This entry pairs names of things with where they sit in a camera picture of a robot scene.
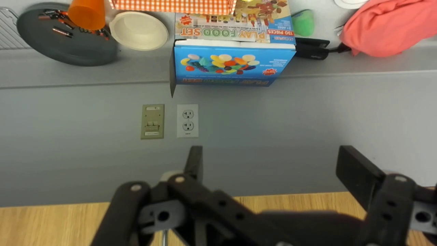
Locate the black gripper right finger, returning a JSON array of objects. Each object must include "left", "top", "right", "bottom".
[{"left": 337, "top": 145, "right": 437, "bottom": 246}]

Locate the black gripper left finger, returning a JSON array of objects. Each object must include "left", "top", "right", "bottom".
[{"left": 89, "top": 145, "right": 256, "bottom": 246}]

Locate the blue play food box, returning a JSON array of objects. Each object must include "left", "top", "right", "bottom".
[{"left": 167, "top": 12, "right": 297, "bottom": 98}]

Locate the black flat device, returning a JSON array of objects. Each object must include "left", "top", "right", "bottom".
[{"left": 293, "top": 37, "right": 331, "bottom": 61}]

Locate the cream bowl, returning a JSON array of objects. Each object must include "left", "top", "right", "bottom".
[{"left": 107, "top": 11, "right": 170, "bottom": 52}]

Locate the pink cloth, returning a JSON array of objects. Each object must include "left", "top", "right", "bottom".
[{"left": 339, "top": 0, "right": 437, "bottom": 59}]

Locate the dark grey round tray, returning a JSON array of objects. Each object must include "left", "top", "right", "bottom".
[{"left": 16, "top": 1, "right": 119, "bottom": 67}]

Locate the orange plastic cup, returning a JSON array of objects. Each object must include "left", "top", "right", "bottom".
[{"left": 66, "top": 0, "right": 107, "bottom": 33}]

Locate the white wall outlet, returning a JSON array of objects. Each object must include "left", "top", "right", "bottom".
[{"left": 175, "top": 102, "right": 200, "bottom": 139}]

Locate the beige switch plate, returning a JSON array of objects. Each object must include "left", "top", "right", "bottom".
[{"left": 139, "top": 102, "right": 166, "bottom": 141}]

